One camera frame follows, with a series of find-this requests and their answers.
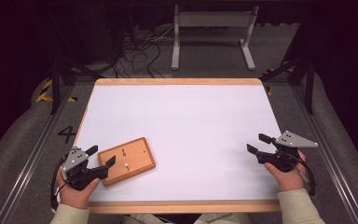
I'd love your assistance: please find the hand-held gripper cable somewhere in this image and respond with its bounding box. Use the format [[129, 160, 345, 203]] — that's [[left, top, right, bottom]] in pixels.
[[49, 155, 69, 211], [292, 150, 319, 197]]

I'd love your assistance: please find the aluminium rail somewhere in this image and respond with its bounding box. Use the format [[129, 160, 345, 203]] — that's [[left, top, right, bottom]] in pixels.
[[0, 85, 76, 224], [292, 85, 358, 224]]

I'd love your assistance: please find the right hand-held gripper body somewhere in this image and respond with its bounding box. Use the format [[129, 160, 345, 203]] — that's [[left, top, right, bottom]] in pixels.
[[255, 130, 319, 173]]

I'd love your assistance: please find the left hand-held gripper cable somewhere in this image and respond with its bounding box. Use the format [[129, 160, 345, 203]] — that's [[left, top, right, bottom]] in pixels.
[[49, 155, 69, 211]]

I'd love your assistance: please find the white metal stand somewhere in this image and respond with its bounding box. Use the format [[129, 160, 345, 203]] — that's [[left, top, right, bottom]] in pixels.
[[171, 5, 260, 71]]

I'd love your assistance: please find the person's right hand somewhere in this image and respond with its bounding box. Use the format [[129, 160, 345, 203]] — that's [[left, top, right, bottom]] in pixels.
[[263, 149, 307, 193]]

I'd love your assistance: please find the wooden photo frame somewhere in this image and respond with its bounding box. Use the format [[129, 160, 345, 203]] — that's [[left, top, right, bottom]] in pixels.
[[97, 136, 157, 187]]

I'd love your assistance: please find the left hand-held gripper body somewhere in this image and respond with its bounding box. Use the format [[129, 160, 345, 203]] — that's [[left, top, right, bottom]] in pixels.
[[60, 147, 110, 191]]

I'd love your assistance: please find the yellow black hazard tape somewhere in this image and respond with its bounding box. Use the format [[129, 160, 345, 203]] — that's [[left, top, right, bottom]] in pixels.
[[35, 78, 78, 104], [263, 65, 296, 97]]

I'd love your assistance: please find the tangle of black floor cables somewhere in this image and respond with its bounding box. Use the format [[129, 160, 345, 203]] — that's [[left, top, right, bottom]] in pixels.
[[111, 26, 181, 78]]

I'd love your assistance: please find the black metal stand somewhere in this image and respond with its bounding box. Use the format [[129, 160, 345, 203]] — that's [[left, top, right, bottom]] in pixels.
[[259, 12, 317, 115], [45, 6, 104, 116]]

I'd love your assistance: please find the black computer case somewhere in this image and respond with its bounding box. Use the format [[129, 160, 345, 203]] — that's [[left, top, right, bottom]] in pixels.
[[74, 6, 119, 65]]

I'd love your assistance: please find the person's left hand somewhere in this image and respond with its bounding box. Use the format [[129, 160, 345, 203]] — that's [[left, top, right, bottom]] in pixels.
[[55, 169, 101, 210]]

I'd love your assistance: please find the person's right leg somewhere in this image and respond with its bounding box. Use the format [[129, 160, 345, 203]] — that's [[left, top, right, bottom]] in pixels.
[[195, 213, 252, 224]]

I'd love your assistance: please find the right hand-held gripper cable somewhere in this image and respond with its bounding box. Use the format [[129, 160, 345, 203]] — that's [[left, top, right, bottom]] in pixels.
[[292, 150, 319, 197]]

